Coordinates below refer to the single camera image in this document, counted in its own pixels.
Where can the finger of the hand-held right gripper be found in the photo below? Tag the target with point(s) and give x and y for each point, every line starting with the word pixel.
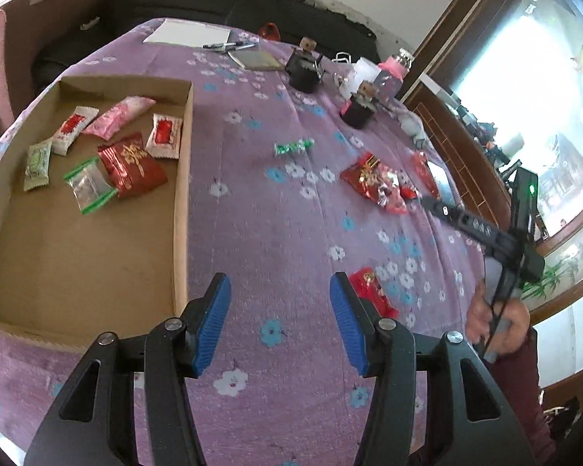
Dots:
pixel 461 221

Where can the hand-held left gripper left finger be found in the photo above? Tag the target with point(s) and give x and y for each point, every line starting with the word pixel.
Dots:
pixel 211 325

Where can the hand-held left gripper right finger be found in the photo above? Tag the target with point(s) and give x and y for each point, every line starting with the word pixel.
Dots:
pixel 347 325

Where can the red gold-print snack packet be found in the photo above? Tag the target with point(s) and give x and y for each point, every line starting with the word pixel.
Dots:
pixel 374 293
pixel 131 162

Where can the small red snack packet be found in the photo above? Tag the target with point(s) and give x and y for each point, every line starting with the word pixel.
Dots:
pixel 409 192

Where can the pink clear snack packet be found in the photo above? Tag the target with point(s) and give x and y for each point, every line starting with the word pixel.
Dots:
pixel 391 196

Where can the large red gold-print packet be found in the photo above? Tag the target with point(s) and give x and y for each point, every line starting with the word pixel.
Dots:
pixel 364 172

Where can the shallow cardboard box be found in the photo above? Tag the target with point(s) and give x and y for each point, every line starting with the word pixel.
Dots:
pixel 77 262

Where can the green twisted candy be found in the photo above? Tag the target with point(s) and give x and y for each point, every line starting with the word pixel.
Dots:
pixel 294 147

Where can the person's right forearm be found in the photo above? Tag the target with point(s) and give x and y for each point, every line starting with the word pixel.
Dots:
pixel 520 398

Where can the person's right hand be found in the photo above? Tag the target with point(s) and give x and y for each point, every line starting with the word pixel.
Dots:
pixel 517 325

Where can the dark glossy phone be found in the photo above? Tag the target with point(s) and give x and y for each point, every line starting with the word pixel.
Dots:
pixel 442 182

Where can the red candy packet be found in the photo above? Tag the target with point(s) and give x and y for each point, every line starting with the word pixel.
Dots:
pixel 425 174

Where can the wooden side cabinet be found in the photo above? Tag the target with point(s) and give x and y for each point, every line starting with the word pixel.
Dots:
pixel 456 155

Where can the crumpled white cloth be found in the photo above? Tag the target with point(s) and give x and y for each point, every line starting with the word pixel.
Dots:
pixel 413 124

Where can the purple floral blanket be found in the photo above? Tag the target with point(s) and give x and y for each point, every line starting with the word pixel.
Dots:
pixel 282 233

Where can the black device with wooden top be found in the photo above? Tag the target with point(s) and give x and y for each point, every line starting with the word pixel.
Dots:
pixel 359 109
pixel 303 70

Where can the pink water bottle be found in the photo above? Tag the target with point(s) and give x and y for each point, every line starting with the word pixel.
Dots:
pixel 393 75

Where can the decorated glass panel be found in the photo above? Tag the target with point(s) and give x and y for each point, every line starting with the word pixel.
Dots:
pixel 558 82

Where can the white plastic container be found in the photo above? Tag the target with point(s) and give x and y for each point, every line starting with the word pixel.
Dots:
pixel 365 70

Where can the clear green-edged snack packet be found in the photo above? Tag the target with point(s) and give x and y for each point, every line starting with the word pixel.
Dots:
pixel 90 187

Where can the white and red snack packet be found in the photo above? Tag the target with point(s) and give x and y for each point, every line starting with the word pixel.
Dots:
pixel 73 128
pixel 164 136

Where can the green and white snack packet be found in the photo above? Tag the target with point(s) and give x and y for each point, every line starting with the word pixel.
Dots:
pixel 38 165

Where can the tan notebook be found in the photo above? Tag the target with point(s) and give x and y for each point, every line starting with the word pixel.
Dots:
pixel 255 60

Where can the small red object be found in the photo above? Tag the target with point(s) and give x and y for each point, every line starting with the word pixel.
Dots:
pixel 269 31

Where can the white paper sheet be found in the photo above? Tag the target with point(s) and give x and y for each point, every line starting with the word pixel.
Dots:
pixel 189 34

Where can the white power strip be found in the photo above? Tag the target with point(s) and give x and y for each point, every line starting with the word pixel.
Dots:
pixel 90 23

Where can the black sofa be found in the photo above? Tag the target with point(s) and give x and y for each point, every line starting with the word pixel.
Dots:
pixel 175 0

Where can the maroon armchair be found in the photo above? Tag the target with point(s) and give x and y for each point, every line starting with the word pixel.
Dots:
pixel 24 24

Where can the wooden door frame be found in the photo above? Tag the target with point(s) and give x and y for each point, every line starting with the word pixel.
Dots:
pixel 456 29

